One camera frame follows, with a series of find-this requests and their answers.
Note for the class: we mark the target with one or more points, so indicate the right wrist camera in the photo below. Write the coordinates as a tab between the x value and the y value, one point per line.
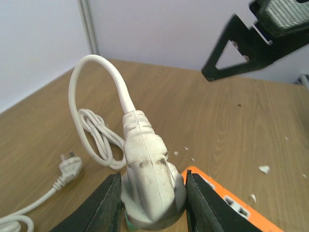
286	20

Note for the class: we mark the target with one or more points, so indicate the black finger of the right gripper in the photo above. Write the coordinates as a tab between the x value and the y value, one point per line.
257	53

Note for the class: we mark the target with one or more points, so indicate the orange power strip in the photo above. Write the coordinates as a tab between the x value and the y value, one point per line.
255	218

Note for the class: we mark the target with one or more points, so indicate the green square adapter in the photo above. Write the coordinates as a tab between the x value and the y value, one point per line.
130	226

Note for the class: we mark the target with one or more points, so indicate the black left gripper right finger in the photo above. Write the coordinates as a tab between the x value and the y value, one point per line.
206	211

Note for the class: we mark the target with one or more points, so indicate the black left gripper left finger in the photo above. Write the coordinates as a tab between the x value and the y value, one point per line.
100	212

